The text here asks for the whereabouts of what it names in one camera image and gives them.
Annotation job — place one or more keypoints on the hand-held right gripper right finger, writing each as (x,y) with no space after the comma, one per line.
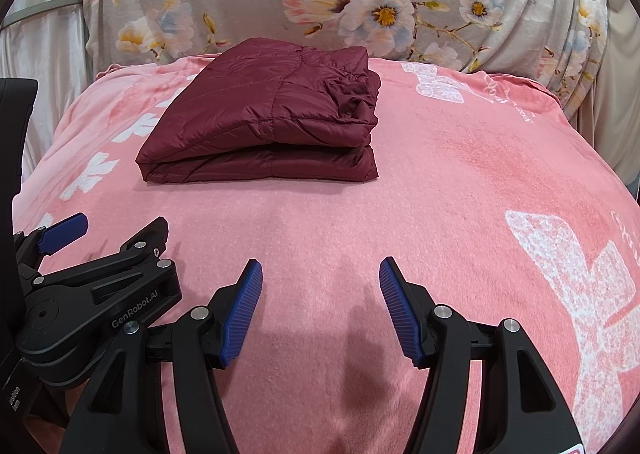
(400,314)

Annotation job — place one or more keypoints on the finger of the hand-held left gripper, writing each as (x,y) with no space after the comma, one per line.
(130,284)
(62,233)

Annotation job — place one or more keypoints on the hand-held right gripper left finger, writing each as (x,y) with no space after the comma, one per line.
(242,314)

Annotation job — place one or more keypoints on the maroon puffer jacket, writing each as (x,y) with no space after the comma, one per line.
(250,103)

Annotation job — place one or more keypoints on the pink printed blanket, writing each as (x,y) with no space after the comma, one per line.
(325,214)

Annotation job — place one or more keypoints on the white satin curtain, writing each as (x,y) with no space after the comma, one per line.
(50,73)

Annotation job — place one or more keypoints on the cream cloth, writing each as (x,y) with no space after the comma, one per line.
(617,83)

